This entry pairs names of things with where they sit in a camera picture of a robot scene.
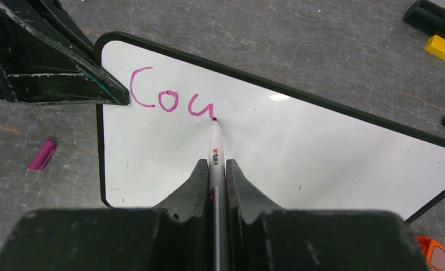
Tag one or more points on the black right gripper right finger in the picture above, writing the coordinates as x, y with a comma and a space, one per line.
264, 236

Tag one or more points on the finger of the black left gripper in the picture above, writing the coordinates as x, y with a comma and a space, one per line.
38, 65
54, 13

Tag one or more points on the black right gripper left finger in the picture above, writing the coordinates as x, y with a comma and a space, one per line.
168, 236

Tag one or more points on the purple whiteboard marker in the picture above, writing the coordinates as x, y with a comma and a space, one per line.
217, 212

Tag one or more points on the white whiteboard black frame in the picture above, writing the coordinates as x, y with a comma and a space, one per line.
300, 150

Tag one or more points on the orange semicircle toy piece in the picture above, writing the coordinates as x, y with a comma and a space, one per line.
433, 251

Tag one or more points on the yellow rectangular block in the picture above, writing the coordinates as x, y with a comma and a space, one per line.
436, 46

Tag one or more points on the black cylinder tube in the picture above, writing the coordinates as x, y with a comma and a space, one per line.
427, 16

